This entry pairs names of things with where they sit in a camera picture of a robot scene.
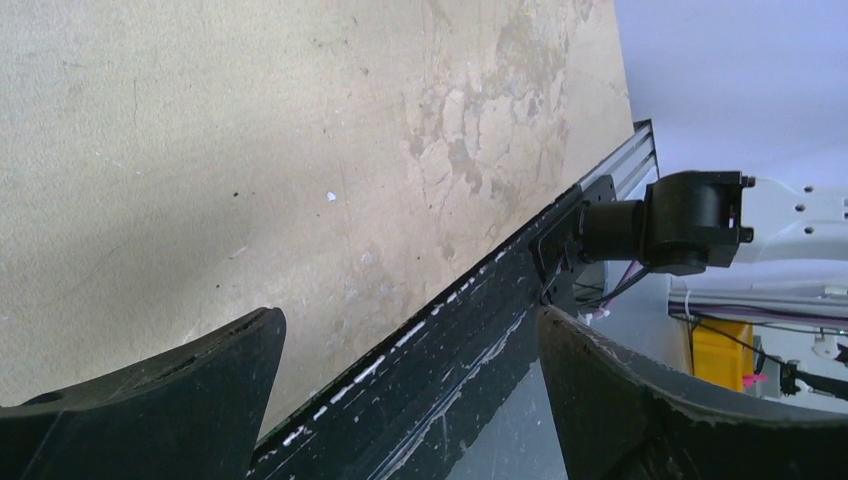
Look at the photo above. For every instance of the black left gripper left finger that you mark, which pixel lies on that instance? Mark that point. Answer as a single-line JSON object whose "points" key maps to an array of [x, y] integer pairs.
{"points": [[193, 412]]}

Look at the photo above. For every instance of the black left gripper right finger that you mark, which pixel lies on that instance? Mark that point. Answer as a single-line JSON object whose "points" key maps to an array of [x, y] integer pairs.
{"points": [[622, 415]]}

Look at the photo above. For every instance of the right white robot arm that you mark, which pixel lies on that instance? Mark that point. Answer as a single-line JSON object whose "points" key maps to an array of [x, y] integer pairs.
{"points": [[690, 221]]}

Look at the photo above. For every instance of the yellow box under table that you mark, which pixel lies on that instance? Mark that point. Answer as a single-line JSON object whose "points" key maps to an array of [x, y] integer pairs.
{"points": [[719, 354]]}

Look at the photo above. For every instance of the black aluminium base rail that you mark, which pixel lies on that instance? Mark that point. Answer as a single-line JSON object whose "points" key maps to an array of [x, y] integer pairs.
{"points": [[457, 388]]}

